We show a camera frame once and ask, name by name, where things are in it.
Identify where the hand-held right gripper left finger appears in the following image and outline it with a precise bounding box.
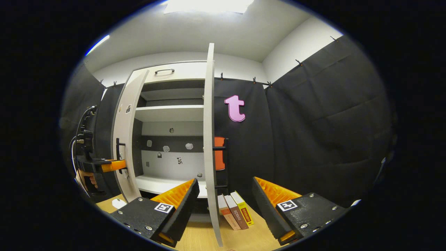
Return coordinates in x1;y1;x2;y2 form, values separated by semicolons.
110;178;200;248

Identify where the cabinet door with cat sticker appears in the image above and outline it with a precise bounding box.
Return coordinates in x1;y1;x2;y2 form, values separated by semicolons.
203;43;223;247

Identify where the yellow book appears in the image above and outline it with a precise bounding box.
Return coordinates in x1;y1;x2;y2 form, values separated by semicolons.
230;191;254;226

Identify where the ceiling light strip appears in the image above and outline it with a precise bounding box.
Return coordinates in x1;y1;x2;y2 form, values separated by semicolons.
86;35;110;56

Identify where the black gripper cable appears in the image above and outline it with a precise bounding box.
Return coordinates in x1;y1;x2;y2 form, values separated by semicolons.
75;106;98;140

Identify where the white double-door shoe cabinet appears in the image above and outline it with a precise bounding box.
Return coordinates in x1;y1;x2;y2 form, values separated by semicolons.
111;60;230;223

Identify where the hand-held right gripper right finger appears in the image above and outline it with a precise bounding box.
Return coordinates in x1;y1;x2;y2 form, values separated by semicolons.
252;176;351;246

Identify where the white and orange book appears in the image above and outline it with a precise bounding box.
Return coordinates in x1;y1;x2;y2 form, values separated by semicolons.
217;194;241;231

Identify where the black door handle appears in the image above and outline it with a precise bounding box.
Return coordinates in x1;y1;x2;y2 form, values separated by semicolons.
116;138;126;175
213;138;230;190

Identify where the ceiling light panel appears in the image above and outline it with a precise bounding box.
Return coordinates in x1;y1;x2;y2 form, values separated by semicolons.
164;0;255;14

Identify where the black backdrop cloth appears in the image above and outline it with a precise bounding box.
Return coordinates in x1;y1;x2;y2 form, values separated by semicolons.
59;35;396;210

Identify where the white cabinet shelf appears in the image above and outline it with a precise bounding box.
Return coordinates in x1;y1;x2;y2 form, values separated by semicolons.
140;88;205;101
135;174;208;198
135;105;205;122

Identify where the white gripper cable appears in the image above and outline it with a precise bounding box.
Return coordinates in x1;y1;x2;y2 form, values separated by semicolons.
71;138;91;197

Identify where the cabinet door with camera sticker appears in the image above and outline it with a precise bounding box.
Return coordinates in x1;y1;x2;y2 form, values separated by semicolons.
111;69;149;203

